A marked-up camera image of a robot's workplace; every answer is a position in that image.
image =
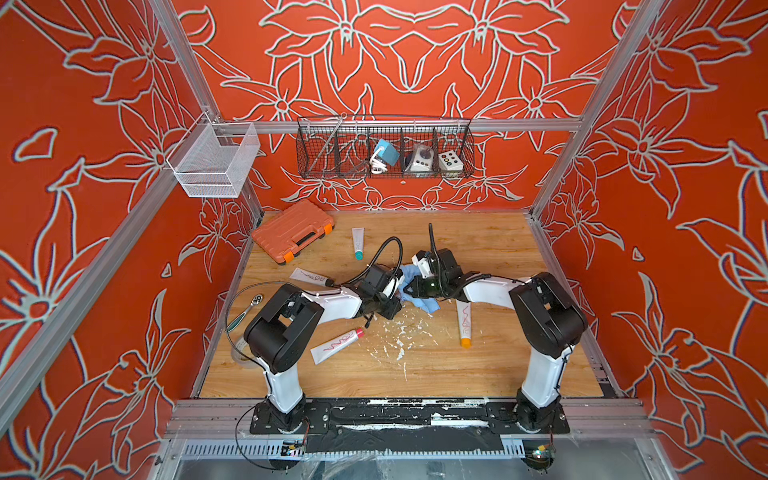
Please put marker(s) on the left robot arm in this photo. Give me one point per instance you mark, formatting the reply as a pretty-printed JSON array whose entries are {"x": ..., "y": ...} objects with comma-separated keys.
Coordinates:
[{"x": 280, "y": 333}]

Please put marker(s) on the green cap toothpaste tube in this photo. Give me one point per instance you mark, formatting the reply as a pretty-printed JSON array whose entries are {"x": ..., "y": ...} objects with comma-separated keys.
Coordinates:
[{"x": 358, "y": 237}]

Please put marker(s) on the pink cap toothpaste tube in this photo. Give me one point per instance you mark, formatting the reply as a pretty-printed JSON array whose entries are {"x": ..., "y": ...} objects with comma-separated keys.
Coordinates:
[{"x": 330, "y": 348}]

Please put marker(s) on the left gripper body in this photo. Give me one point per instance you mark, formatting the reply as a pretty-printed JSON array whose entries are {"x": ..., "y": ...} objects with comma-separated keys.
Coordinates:
[{"x": 385, "y": 307}]

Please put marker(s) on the orange tool case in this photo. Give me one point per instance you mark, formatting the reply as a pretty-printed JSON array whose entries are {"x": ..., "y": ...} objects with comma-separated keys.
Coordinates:
[{"x": 283, "y": 237}]

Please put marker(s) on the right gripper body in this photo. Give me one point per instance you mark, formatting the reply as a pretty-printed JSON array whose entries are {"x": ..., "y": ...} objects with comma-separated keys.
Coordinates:
[{"x": 430, "y": 287}]

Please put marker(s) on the blue microfiber cloth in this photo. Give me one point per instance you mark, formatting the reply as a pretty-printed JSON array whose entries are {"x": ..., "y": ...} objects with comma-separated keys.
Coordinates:
[{"x": 420, "y": 286}]

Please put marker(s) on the clear plastic bin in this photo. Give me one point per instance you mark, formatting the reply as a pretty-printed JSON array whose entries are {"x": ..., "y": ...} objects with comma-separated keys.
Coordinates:
[{"x": 212, "y": 165}]

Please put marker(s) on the ratchet wrench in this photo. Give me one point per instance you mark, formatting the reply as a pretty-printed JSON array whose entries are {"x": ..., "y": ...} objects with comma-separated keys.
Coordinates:
[{"x": 255, "y": 301}]

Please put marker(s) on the black cap white tube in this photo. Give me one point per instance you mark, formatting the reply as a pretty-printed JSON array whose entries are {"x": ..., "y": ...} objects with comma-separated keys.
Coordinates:
[{"x": 313, "y": 278}]

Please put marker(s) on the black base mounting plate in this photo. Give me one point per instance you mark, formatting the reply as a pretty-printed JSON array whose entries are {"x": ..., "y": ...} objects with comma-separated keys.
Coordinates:
[{"x": 411, "y": 426}]

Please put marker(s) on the white round dial device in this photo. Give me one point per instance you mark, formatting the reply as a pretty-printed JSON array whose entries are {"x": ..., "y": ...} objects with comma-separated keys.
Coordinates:
[{"x": 420, "y": 160}]

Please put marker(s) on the white button box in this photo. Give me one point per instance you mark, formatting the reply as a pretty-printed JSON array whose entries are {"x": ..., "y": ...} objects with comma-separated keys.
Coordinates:
[{"x": 451, "y": 166}]

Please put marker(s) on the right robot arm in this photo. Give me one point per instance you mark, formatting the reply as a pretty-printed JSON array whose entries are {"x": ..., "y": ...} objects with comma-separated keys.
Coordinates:
[{"x": 551, "y": 322}]

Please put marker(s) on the clear tape roll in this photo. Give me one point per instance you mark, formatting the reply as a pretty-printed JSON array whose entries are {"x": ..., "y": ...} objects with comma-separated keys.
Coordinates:
[{"x": 242, "y": 355}]

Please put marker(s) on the teal white charger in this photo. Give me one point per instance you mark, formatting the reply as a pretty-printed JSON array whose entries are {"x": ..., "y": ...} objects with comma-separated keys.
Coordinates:
[{"x": 384, "y": 157}]

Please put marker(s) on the orange cap toothpaste tube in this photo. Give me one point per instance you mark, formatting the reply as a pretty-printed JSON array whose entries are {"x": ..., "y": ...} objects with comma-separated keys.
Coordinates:
[{"x": 464, "y": 313}]

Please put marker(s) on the black wire basket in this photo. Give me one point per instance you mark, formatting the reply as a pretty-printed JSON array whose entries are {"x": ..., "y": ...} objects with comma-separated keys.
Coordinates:
[{"x": 355, "y": 147}]

